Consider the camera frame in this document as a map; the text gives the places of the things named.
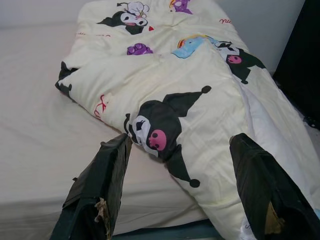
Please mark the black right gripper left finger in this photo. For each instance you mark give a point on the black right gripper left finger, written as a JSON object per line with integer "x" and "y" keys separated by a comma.
{"x": 100, "y": 187}

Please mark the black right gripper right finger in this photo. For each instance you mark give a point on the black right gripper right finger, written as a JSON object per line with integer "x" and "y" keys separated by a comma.
{"x": 270, "y": 195}

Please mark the cream cartoon print blanket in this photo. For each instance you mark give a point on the cream cartoon print blanket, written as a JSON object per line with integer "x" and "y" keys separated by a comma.
{"x": 175, "y": 75}

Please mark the cream sheeted mattress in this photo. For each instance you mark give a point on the cream sheeted mattress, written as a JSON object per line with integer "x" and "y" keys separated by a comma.
{"x": 37, "y": 125}

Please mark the tall black wardrobe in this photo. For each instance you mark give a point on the tall black wardrobe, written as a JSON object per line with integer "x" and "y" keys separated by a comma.
{"x": 300, "y": 50}

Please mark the dark teal bed frame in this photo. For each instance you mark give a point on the dark teal bed frame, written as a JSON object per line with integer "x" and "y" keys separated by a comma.
{"x": 162, "y": 230}

